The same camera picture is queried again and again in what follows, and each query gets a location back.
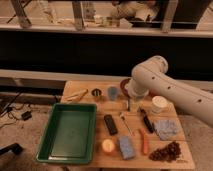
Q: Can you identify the yellow banana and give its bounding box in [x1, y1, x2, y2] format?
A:
[65, 89, 88, 101]

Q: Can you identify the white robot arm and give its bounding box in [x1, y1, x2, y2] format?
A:
[127, 55, 213, 128]

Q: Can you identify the green plastic tray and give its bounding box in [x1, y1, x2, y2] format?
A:
[36, 103, 97, 165]

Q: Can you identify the metal spoon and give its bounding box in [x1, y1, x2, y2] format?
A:
[119, 112, 134, 136]

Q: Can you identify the red bowl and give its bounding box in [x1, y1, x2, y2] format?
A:
[149, 91, 159, 97]

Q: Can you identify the purple bowl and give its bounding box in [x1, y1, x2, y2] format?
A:
[120, 78, 130, 98]

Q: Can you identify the white lidded container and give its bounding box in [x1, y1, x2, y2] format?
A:
[151, 96, 168, 113]

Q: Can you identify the wooden table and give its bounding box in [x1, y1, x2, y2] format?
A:
[61, 81, 195, 171]

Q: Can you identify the black remote control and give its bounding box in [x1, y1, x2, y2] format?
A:
[104, 115, 118, 135]

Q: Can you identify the orange carrot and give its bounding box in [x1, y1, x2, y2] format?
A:
[139, 129, 149, 155]

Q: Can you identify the blue cloth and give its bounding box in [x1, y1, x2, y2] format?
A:
[153, 119, 180, 140]

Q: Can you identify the blue sponge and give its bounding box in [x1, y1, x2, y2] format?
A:
[118, 136, 135, 160]

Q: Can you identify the orange fruit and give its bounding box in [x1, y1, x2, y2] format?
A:
[101, 139, 115, 154]

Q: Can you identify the bunch of dark grapes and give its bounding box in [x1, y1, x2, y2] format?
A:
[149, 141, 181, 162]

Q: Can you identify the black power adapter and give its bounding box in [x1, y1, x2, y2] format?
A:
[21, 111, 32, 121]

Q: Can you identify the black handled tool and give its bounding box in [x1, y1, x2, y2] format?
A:
[139, 108, 154, 133]

